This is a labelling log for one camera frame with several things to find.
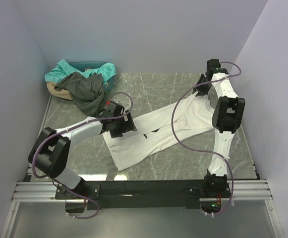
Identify white polo shirt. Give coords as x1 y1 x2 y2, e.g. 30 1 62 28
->
103 95 214 171

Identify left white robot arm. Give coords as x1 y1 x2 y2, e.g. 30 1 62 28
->
28 101 137 195

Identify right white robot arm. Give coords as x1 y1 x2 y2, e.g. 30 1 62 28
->
193 59 245 197

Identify dark grey t shirt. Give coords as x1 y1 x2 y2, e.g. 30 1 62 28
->
54 72 106 116

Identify teal t shirt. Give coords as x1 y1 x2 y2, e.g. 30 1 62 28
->
45 59 116 86

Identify teal plastic basket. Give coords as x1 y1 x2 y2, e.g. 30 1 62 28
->
69 61 116 91

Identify black base beam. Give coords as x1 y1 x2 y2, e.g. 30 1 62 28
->
55 179 231 213

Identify aluminium frame rail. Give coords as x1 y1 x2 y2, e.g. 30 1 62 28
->
0 74 275 238

